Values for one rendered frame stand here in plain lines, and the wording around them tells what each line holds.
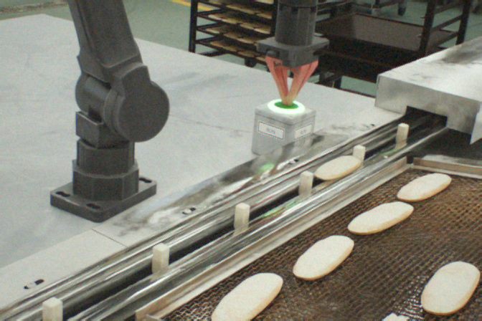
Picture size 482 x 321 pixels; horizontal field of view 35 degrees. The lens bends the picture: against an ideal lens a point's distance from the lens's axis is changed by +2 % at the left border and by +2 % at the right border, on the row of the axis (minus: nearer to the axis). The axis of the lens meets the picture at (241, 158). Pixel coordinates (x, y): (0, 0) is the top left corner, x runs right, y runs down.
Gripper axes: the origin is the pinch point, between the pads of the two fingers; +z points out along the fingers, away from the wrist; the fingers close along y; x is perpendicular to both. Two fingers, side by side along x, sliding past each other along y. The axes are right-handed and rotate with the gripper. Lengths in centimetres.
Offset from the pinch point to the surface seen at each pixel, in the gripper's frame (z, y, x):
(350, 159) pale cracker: 4.9, 2.5, 13.3
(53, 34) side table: 9, -17, -75
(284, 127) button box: 2.9, 3.6, 2.3
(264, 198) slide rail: 5.7, 20.7, 11.4
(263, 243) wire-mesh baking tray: 1.1, 36.8, 22.6
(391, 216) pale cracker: -0.3, 24.1, 30.1
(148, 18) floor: 94, -305, -321
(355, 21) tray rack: 41, -221, -109
